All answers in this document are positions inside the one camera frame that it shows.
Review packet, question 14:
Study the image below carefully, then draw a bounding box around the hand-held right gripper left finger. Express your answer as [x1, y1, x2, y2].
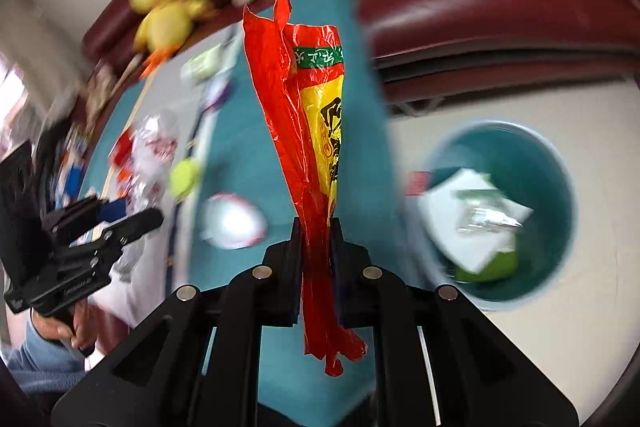
[50, 217, 303, 427]

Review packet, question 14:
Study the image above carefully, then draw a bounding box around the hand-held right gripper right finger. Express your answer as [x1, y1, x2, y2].
[330, 217, 581, 427]

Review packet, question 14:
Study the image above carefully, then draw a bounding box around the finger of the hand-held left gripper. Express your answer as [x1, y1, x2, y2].
[97, 208, 165, 258]
[42, 194, 128, 233]

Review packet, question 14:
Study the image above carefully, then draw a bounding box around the green label cylindrical container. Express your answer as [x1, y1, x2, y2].
[169, 158, 202, 200]

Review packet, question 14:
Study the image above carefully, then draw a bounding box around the orange snack packet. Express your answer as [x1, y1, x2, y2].
[109, 129, 137, 188]

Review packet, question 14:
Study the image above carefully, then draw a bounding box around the pink paper cup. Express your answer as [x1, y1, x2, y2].
[406, 172, 433, 198]

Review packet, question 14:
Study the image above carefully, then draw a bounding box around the white paper napkin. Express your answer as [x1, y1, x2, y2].
[417, 168, 535, 273]

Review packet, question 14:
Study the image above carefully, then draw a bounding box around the red and yellow plastic bag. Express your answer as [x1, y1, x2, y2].
[242, 0, 368, 378]

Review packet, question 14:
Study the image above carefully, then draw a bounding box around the green cardboard box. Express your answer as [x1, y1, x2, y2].
[452, 252, 520, 284]

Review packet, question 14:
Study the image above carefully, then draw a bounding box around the green clear plastic wrapper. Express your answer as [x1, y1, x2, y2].
[452, 189, 526, 235]

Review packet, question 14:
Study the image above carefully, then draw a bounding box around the teal round trash bin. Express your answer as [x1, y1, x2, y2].
[415, 119, 576, 313]

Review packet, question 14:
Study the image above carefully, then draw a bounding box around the person's left forearm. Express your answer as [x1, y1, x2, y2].
[0, 322, 88, 395]

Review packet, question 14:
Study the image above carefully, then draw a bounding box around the person's left hand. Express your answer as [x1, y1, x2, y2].
[30, 302, 98, 355]

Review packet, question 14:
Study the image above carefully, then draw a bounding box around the blue and white packet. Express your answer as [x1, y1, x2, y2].
[52, 147, 88, 208]

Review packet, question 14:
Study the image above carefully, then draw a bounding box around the beige long-eared bunny plush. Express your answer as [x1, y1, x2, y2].
[82, 54, 143, 128]

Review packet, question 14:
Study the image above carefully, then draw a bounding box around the teal and grey printed tablecloth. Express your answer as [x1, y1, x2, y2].
[75, 0, 416, 427]

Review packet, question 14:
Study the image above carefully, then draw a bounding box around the dark red leather sofa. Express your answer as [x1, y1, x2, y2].
[82, 0, 640, 118]

